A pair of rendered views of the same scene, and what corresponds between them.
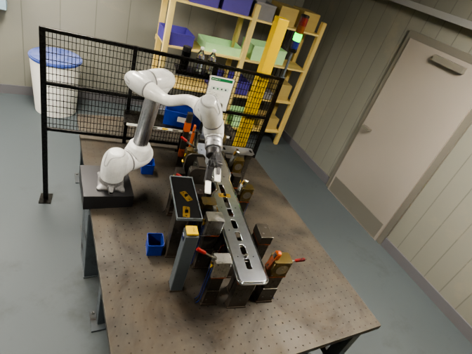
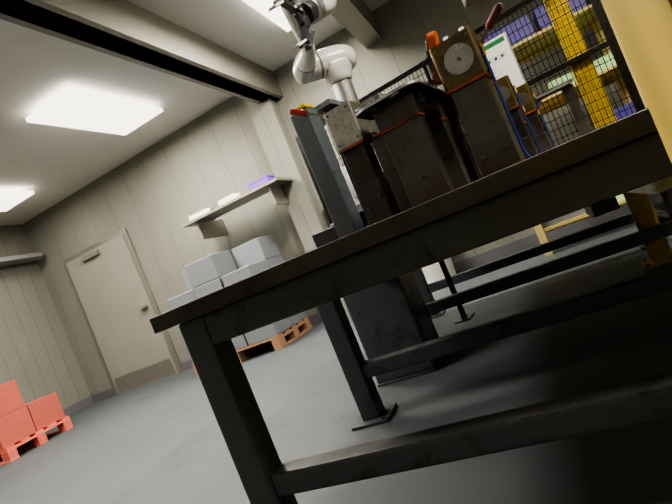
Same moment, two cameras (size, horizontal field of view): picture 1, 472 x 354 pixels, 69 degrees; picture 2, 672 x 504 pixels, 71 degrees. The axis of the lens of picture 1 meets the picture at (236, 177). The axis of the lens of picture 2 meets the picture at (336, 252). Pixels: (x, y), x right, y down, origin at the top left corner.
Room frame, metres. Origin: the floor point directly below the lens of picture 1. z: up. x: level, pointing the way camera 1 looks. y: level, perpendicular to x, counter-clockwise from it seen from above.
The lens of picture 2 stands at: (0.37, -1.12, 0.67)
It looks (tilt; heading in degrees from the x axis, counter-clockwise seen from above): 1 degrees up; 56
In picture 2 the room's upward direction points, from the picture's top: 22 degrees counter-clockwise
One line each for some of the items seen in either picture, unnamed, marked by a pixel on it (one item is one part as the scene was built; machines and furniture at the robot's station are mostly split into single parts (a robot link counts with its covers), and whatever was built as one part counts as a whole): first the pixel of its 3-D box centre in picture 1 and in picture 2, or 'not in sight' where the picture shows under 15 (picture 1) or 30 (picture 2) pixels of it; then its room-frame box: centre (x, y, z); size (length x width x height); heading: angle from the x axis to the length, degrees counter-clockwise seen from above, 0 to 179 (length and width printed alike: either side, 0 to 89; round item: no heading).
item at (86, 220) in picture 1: (105, 232); (388, 307); (1.82, 0.80, 0.33); 0.31 x 0.31 x 0.66; 35
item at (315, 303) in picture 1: (200, 201); (489, 191); (2.12, 0.20, 0.68); 2.56 x 1.61 x 0.04; 35
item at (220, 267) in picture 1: (211, 280); (360, 168); (1.26, -0.07, 0.88); 0.12 x 0.07 x 0.36; 116
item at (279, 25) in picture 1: (245, 125); (590, 85); (3.06, 0.08, 1.00); 0.18 x 0.18 x 2.00; 26
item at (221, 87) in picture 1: (218, 93); (496, 68); (2.83, 0.39, 1.30); 0.23 x 0.02 x 0.31; 116
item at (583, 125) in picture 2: (244, 166); (578, 115); (2.59, -0.04, 0.84); 0.05 x 0.05 x 0.29; 26
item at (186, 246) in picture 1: (182, 260); (329, 176); (1.28, 0.12, 0.92); 0.08 x 0.08 x 0.44; 26
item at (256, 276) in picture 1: (225, 197); (454, 114); (1.85, 0.02, 1.00); 1.38 x 0.22 x 0.02; 26
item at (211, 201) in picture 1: (199, 223); not in sight; (1.65, 0.12, 0.89); 0.12 x 0.08 x 0.38; 116
